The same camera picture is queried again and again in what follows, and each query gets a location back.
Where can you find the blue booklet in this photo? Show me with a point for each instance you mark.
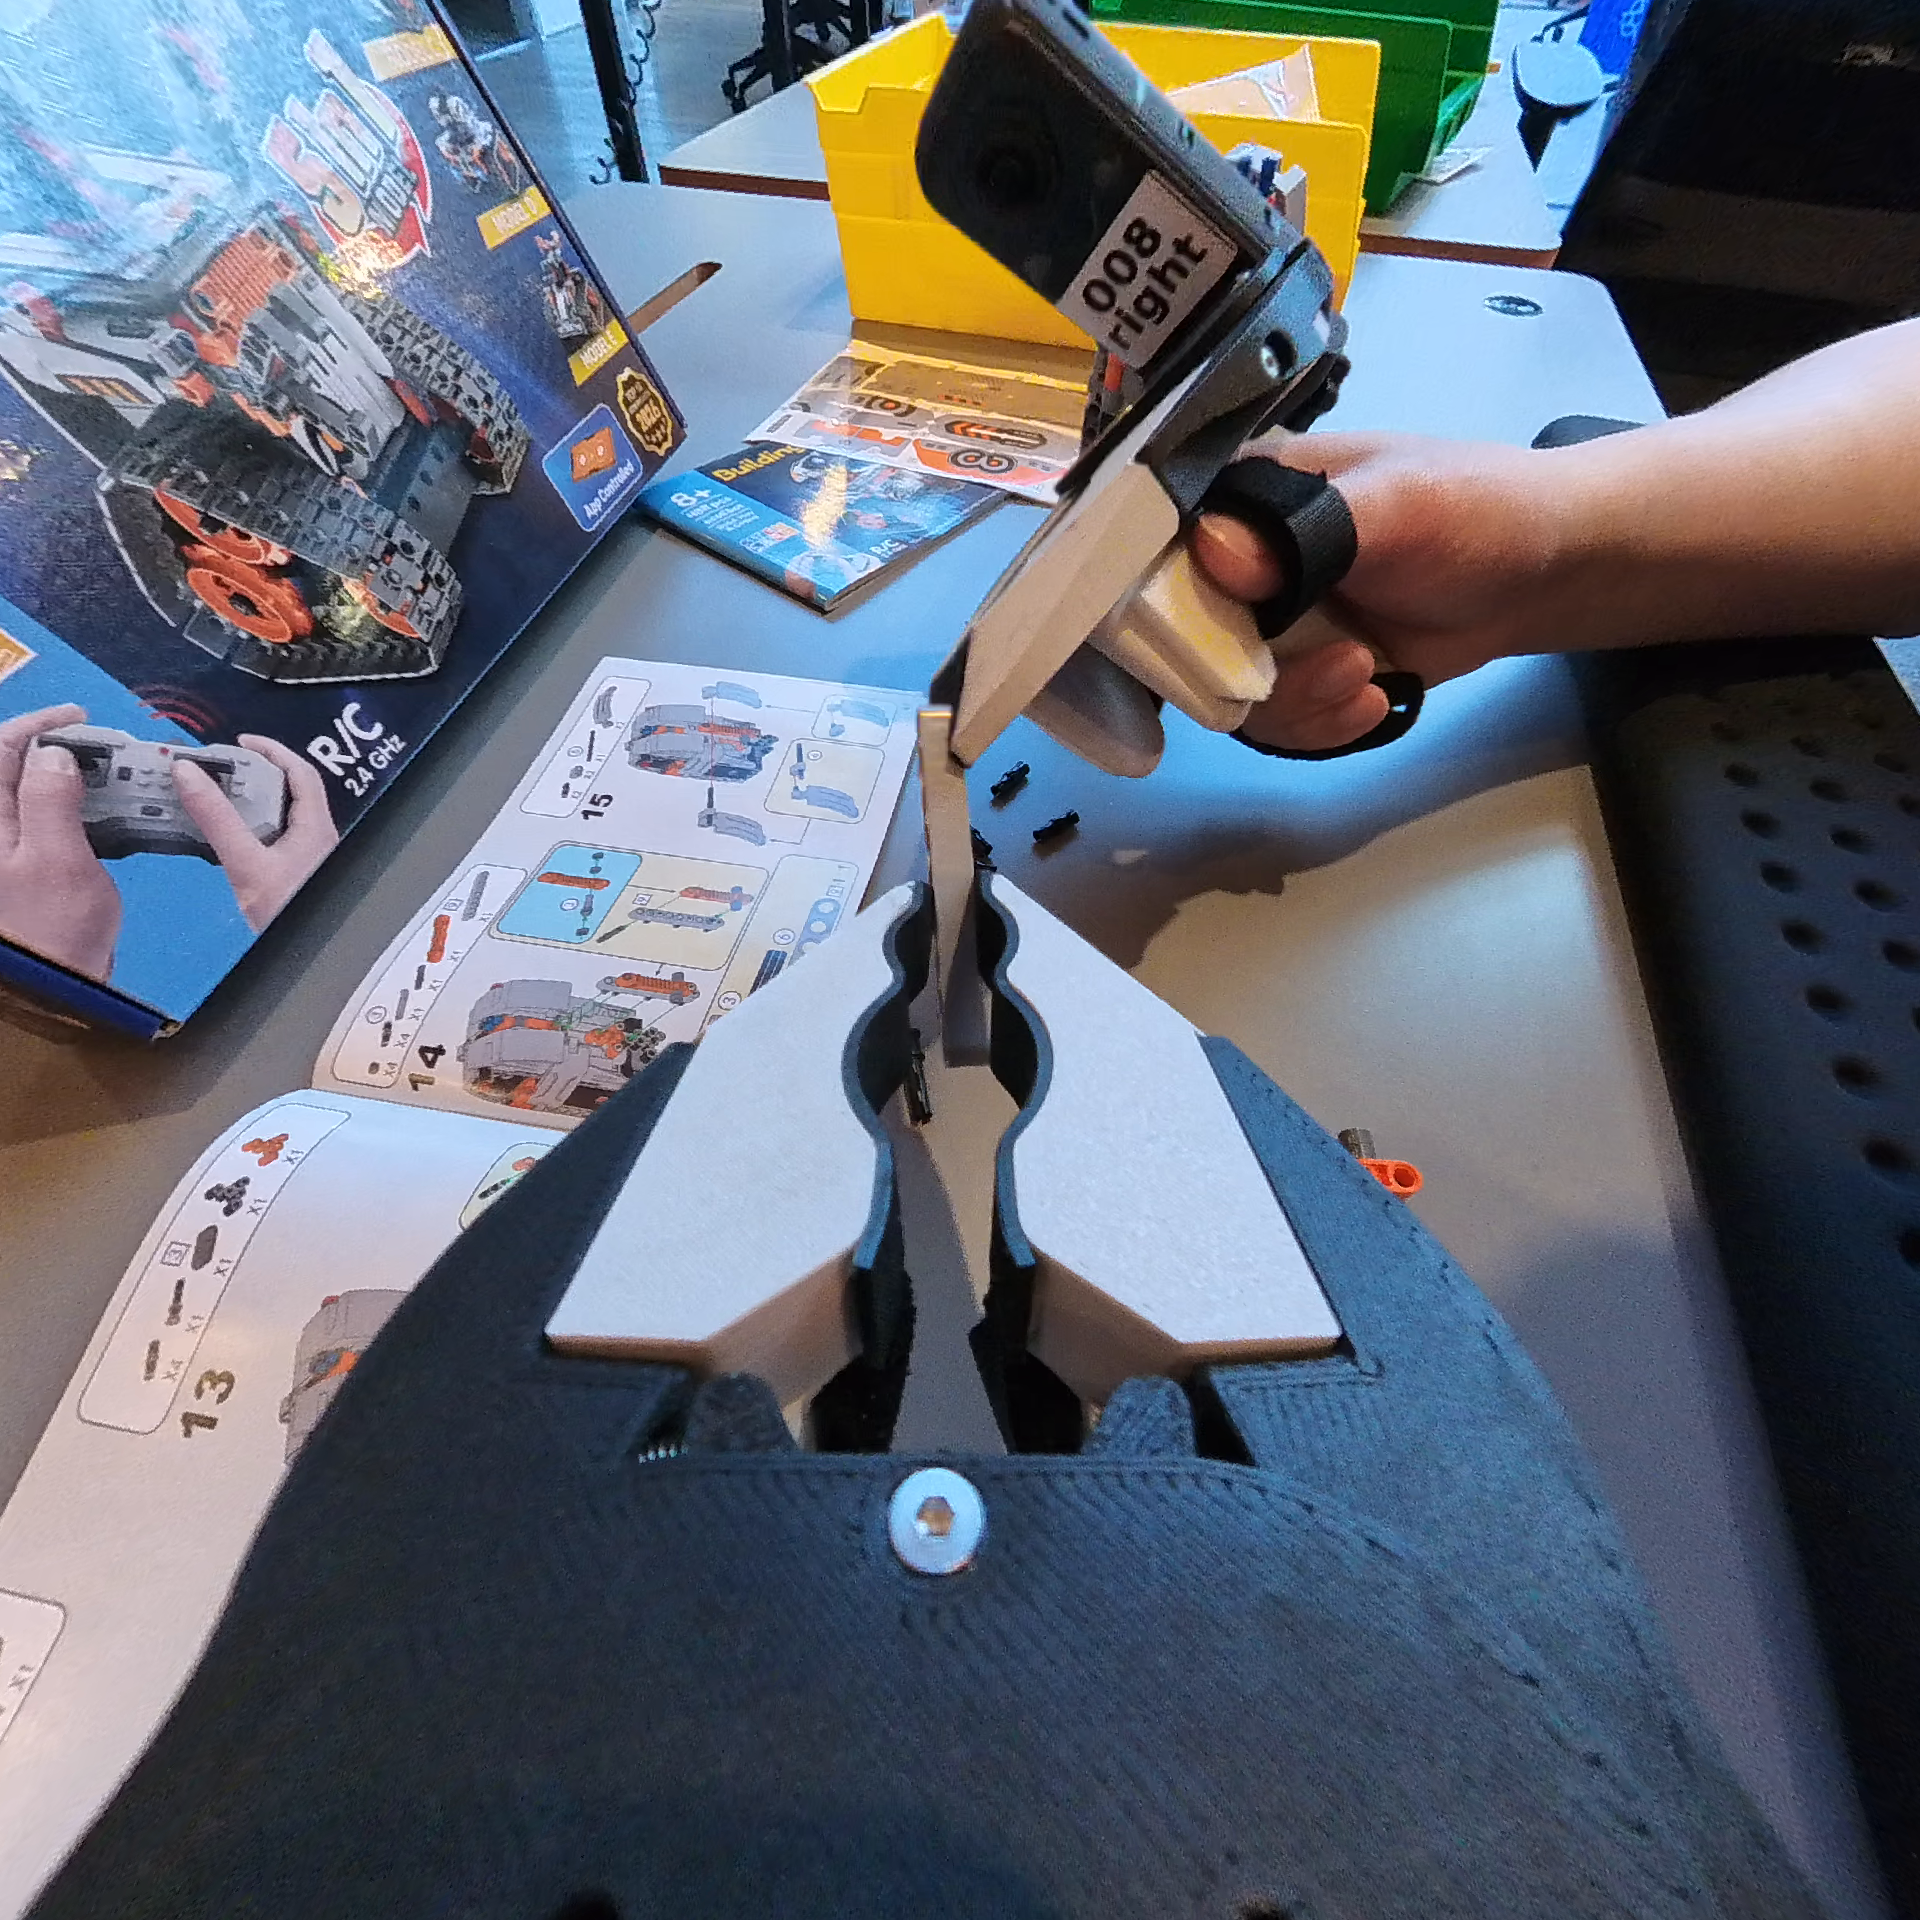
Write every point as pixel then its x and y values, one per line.
pixel 780 533

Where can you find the yellow plastic bin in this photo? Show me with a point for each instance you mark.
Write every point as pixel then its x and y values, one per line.
pixel 898 210

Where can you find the open instruction booklet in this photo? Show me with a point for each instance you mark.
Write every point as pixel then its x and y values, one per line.
pixel 495 933

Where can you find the person's right hand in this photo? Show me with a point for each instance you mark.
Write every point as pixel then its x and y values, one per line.
pixel 1423 556

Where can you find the green plastic bin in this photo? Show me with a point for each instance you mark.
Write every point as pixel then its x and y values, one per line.
pixel 1423 90

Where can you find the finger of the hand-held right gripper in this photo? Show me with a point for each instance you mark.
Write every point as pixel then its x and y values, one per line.
pixel 1050 614
pixel 1116 737

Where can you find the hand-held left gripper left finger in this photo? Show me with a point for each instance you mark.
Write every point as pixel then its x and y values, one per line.
pixel 719 1201

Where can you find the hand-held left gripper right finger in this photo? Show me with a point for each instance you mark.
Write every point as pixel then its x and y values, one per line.
pixel 1153 1201

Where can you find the person's right forearm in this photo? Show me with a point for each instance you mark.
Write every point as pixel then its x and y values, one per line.
pixel 1694 510

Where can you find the light grey toy beam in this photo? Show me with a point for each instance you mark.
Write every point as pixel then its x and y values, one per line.
pixel 953 933

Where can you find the orange sticker sheet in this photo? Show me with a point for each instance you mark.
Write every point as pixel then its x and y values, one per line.
pixel 914 408

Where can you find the blue toy kit box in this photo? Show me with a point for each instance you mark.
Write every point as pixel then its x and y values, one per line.
pixel 301 452

